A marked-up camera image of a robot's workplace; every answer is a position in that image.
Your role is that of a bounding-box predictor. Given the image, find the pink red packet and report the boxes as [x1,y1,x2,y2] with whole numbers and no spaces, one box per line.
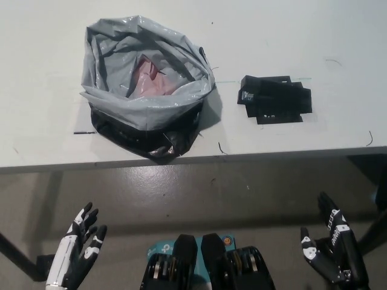
[129,53,183,98]

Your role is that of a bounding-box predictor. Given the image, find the grey black plastic bag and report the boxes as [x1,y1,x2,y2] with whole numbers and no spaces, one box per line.
[79,13,217,164]

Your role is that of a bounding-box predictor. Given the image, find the black table leg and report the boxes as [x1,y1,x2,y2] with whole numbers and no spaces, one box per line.
[355,207,387,255]
[0,231,42,280]

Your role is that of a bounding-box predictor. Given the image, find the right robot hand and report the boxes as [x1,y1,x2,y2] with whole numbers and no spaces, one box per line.
[300,192,368,285]

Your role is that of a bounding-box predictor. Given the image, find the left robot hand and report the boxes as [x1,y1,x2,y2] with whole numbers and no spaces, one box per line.
[45,202,108,288]

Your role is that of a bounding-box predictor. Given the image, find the black flat stapler stand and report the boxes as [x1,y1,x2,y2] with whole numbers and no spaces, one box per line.
[245,75,313,125]

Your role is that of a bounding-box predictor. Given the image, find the black ribbed robot body block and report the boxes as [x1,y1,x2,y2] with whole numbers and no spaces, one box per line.
[139,233,199,290]
[201,232,276,290]

